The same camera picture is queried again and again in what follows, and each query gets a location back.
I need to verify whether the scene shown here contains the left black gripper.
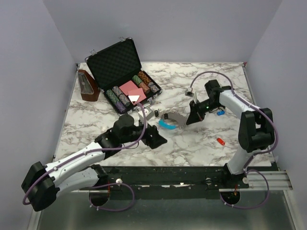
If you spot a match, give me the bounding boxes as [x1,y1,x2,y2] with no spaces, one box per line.
[121,117,167,149]

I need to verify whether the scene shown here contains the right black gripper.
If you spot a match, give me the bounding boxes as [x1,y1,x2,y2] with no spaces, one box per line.
[186,98,222,125]

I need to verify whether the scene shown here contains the blue silver carabiner keyring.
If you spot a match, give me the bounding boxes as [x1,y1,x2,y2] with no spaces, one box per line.
[158,111,187,130]

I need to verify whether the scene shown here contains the red key tag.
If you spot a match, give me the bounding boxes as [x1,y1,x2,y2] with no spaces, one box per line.
[217,138,225,146]

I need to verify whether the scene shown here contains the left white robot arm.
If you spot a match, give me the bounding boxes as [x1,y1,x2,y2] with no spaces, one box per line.
[21,115,167,211]

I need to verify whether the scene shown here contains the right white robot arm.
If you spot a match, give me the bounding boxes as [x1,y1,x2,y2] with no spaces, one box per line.
[186,80,277,188]

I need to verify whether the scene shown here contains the white dealer button card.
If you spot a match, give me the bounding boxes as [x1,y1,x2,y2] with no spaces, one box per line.
[128,95,140,104]

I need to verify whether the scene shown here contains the red playing card deck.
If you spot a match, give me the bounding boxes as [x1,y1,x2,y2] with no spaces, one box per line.
[119,80,146,105]

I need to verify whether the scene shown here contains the black poker chip case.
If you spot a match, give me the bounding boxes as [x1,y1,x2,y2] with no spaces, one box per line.
[85,37,162,115]

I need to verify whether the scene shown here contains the brown wooden metronome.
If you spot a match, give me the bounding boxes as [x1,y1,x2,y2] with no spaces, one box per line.
[77,69,100,102]

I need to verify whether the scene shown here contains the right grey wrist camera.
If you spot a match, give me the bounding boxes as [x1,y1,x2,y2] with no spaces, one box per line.
[185,87,194,97]

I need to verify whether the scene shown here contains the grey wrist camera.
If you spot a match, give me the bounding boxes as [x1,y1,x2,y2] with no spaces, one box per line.
[185,87,194,97]
[138,108,154,122]

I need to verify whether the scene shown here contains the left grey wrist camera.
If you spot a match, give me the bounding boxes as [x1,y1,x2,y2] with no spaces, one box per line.
[138,108,154,122]

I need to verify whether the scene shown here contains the black mounting rail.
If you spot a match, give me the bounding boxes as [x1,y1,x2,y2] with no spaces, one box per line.
[91,165,249,200]

